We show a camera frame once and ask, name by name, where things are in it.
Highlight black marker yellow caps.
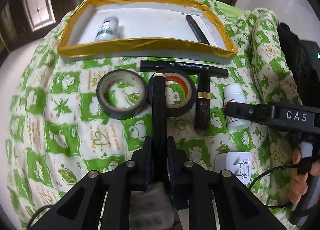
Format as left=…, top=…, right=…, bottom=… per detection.
left=152, top=73, right=168, bottom=184

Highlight white bottle red label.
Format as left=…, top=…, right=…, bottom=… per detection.
left=223, top=84, right=251, bottom=133

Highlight white USB wall charger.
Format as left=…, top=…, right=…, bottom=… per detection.
left=214, top=152, right=253, bottom=184

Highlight long black marker pen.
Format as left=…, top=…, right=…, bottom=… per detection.
left=138, top=60, right=229, bottom=79

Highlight person right hand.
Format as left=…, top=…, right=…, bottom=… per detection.
left=289, top=160, right=320, bottom=204

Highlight black tape roll red core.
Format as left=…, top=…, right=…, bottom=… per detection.
left=148, top=68, right=197, bottom=118

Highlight black gold lipstick tube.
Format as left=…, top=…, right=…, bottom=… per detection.
left=195, top=73, right=211, bottom=130

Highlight black tape roll white core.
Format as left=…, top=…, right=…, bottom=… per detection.
left=96, top=69, right=147, bottom=120

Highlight green patterned quilt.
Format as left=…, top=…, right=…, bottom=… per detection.
left=4, top=0, right=301, bottom=228

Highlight black marker in tray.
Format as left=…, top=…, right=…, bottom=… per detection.
left=185, top=15, right=210, bottom=45

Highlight white foam tray yellow tape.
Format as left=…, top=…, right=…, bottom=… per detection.
left=57, top=0, right=238, bottom=65

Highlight white bottle green label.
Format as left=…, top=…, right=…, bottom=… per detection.
left=94, top=16, right=119, bottom=42

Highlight black cable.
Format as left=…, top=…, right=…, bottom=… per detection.
left=248, top=163, right=308, bottom=209

